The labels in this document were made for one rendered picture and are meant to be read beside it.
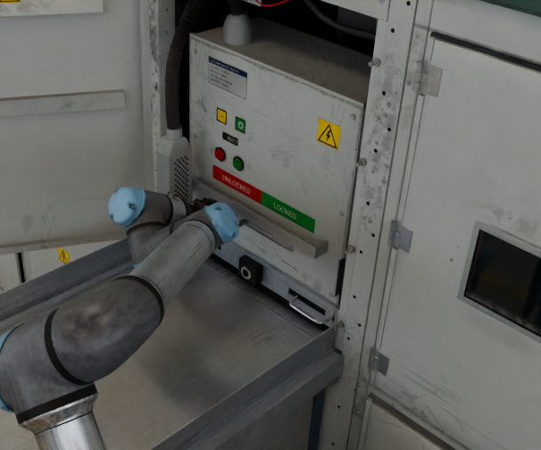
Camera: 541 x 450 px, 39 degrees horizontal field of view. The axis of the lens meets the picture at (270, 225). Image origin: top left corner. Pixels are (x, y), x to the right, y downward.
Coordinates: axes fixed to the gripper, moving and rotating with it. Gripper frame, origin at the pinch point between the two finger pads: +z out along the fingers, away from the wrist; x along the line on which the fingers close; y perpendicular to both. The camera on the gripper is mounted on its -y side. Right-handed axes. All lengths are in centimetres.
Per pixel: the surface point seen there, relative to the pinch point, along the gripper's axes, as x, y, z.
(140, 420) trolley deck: -35.9, 20.8, -27.5
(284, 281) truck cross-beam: -7.2, 14.5, 9.1
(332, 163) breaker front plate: 22.3, 23.7, -6.6
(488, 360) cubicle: 3, 67, -3
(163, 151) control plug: 9.1, -16.0, -11.3
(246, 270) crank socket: -9.2, 5.1, 7.1
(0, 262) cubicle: -63, -118, 35
